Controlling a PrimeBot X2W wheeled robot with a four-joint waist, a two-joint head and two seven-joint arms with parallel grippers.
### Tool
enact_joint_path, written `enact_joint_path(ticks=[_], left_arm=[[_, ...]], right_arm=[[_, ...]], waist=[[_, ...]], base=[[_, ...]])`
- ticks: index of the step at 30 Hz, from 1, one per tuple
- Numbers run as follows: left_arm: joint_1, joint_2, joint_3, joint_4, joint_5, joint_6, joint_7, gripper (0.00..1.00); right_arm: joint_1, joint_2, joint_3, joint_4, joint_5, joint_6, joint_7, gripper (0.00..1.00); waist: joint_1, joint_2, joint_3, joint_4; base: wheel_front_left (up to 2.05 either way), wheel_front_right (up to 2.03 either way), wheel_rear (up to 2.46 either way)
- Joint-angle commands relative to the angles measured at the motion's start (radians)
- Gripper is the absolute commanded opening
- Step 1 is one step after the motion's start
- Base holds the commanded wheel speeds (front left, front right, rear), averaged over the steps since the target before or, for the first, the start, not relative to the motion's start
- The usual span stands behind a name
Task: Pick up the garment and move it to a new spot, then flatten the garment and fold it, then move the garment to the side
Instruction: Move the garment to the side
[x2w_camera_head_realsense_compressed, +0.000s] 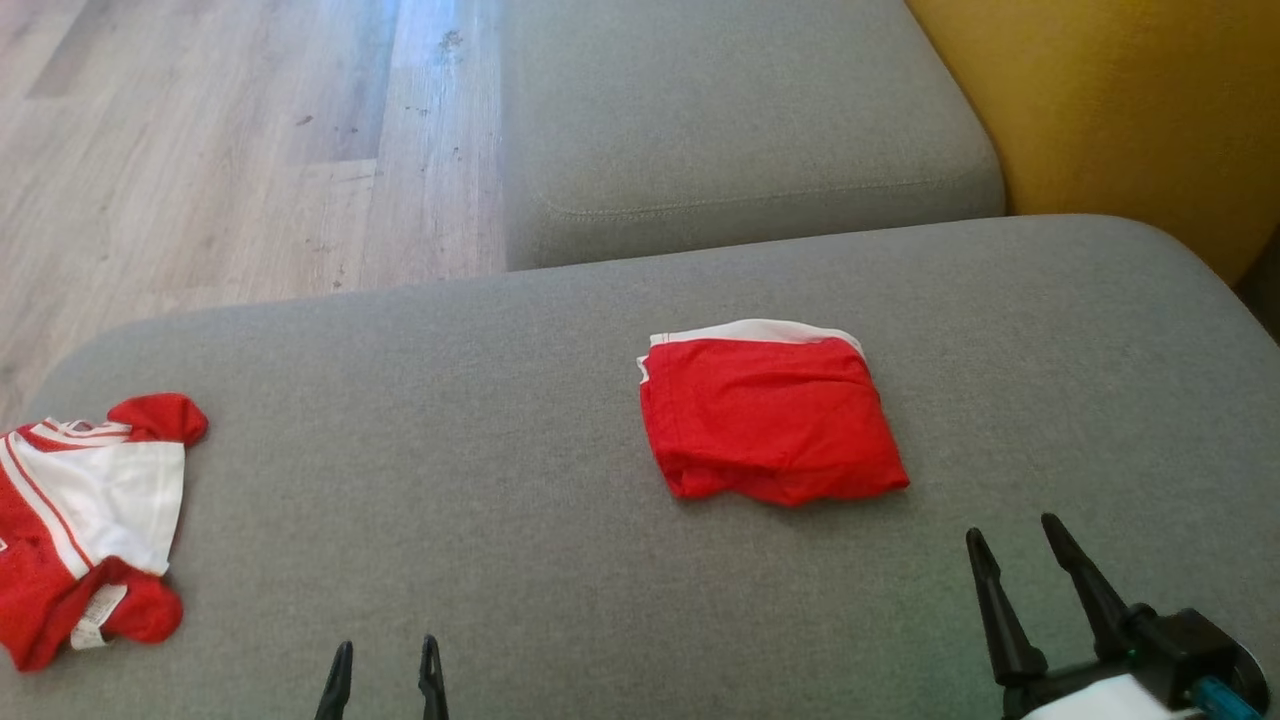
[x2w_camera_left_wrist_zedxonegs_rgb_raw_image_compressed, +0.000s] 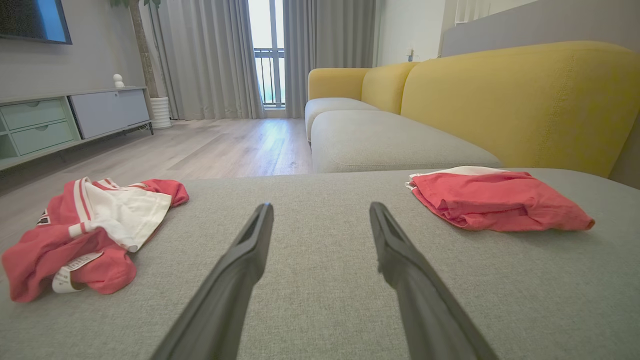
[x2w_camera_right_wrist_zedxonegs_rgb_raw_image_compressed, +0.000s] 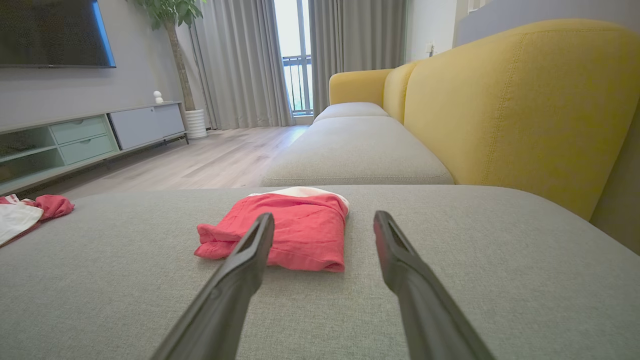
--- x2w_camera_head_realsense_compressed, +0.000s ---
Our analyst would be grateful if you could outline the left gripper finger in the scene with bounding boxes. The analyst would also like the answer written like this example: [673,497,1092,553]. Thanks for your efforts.
[315,640,354,720]
[418,634,450,720]

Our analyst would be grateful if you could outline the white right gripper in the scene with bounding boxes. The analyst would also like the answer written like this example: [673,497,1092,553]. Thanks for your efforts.
[964,512,1206,720]

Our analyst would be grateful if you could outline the red jersey with black lettering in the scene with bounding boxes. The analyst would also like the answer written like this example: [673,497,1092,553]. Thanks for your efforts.
[0,392,211,673]

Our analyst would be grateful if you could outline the red shorts with white waistband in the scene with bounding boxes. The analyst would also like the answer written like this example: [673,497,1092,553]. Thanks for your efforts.
[637,318,911,508]

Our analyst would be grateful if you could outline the wide grey sofa seat cushion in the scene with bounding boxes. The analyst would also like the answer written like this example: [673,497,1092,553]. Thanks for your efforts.
[0,213,1280,720]

